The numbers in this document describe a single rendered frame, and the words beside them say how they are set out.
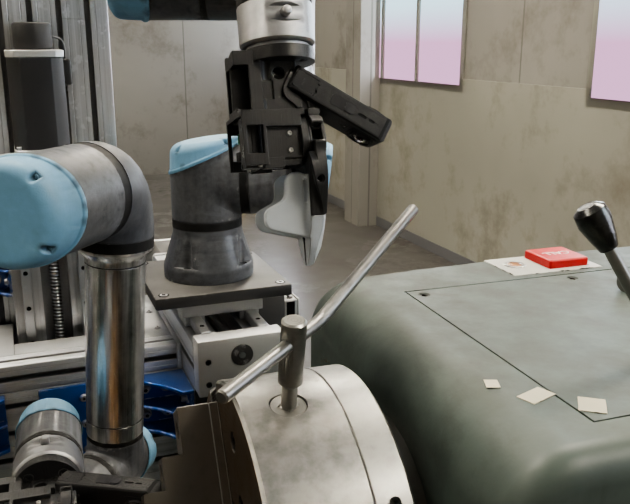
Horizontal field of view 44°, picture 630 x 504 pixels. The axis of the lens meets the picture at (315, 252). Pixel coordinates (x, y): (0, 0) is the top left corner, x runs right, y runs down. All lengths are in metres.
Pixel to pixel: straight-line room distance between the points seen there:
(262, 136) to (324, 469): 0.31
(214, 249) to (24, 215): 0.50
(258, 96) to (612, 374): 0.41
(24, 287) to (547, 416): 0.92
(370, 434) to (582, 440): 0.17
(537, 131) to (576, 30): 0.62
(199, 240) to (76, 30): 0.40
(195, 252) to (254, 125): 0.55
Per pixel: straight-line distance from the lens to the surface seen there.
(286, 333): 0.64
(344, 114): 0.77
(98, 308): 1.00
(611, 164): 4.33
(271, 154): 0.74
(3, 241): 0.84
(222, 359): 1.17
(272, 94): 0.76
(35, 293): 1.36
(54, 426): 0.95
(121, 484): 0.83
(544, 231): 4.79
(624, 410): 0.68
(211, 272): 1.26
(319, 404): 0.70
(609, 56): 4.34
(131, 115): 9.44
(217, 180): 1.24
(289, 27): 0.76
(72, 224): 0.83
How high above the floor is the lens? 1.54
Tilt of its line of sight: 15 degrees down
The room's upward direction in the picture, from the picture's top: straight up
